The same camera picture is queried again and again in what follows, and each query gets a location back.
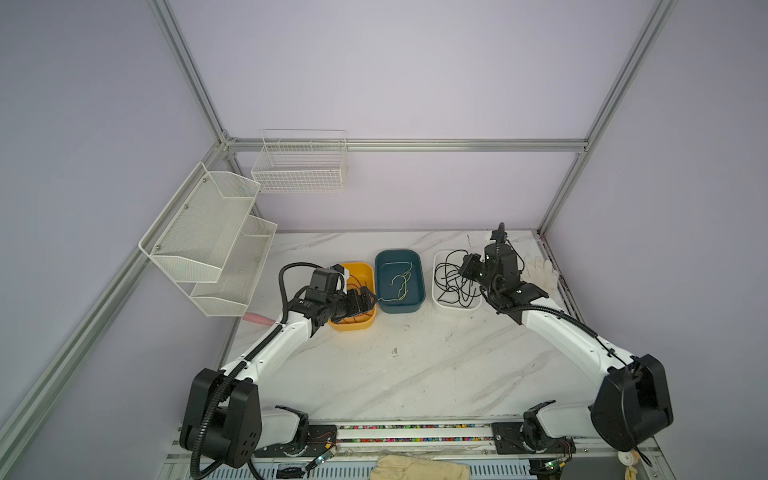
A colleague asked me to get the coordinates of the pink plastic object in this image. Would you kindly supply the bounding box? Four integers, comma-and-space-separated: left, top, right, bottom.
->
242, 312, 275, 326

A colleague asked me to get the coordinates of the red cable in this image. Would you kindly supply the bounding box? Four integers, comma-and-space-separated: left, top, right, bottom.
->
344, 272, 373, 301

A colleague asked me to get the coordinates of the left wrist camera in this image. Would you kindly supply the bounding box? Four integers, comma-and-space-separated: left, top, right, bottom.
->
305, 264, 349, 303

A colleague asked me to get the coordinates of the cable bundle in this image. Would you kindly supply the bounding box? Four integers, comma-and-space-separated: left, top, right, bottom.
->
434, 248, 484, 308

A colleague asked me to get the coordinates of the white tape roll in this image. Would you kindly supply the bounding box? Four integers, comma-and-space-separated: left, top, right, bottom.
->
617, 450, 640, 468

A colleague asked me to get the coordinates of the white plastic bin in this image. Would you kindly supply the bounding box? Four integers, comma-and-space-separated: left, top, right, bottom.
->
431, 249, 482, 314

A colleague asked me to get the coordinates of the upper white mesh shelf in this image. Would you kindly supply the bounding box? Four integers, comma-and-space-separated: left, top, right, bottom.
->
138, 163, 260, 283

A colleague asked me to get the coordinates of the white work glove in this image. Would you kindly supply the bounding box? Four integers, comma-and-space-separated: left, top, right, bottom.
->
521, 255, 560, 297

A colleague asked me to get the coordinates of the teal plastic bin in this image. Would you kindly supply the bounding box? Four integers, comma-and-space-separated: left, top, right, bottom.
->
374, 249, 426, 314

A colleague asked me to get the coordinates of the beige cloth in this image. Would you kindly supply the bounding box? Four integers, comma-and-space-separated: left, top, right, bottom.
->
370, 455, 470, 480

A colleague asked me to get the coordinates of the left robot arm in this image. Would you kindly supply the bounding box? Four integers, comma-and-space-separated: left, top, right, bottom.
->
179, 263, 378, 479

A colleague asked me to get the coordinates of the lower white mesh shelf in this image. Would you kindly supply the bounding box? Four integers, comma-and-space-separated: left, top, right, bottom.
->
190, 215, 278, 317

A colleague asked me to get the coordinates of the white wire basket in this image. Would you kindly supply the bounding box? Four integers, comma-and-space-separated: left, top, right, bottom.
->
251, 129, 348, 194

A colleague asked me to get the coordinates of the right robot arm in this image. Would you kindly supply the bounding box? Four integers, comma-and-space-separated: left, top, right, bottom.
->
459, 225, 674, 452

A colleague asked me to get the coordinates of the white mesh shelf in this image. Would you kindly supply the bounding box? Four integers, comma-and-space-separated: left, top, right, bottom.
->
138, 163, 260, 283
190, 215, 278, 317

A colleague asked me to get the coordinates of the yellow plastic bin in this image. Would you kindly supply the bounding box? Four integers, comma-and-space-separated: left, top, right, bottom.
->
328, 262, 377, 332

